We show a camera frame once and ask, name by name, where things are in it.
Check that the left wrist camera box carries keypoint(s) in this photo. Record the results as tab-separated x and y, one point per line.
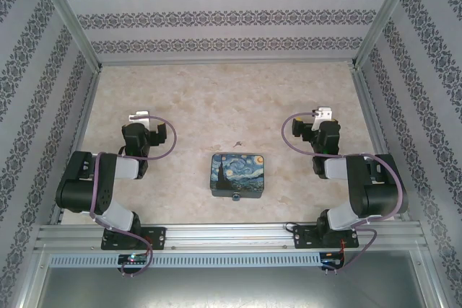
139	117

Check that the aluminium mounting rail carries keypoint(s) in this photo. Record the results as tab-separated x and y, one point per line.
231	236

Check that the right controller circuit board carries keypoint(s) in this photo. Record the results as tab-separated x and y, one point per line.
333	263

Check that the left controller circuit board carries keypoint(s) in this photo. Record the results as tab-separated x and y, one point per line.
133	259

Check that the starry night tin box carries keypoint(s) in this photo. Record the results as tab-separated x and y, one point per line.
238	174

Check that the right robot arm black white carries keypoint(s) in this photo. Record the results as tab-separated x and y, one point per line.
375	192

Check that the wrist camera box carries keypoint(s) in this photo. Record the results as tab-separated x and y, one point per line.
139	117
323	113

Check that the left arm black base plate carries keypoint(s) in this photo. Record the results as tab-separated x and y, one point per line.
155	237

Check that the aluminium table side rail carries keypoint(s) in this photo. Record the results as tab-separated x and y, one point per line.
375	124
77	142

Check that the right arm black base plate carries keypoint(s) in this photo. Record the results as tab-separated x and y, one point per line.
307	237

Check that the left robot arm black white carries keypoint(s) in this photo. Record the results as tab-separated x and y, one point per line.
108	192

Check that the aluminium frame post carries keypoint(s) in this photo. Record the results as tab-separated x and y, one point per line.
68	16
386	12

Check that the small padlock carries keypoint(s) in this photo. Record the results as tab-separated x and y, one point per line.
236	197

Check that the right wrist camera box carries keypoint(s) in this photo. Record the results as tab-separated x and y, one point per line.
323	113

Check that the aluminium back rail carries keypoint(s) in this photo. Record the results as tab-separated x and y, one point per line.
227	62

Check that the controller circuit board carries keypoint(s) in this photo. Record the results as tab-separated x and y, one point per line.
133	259
333	263

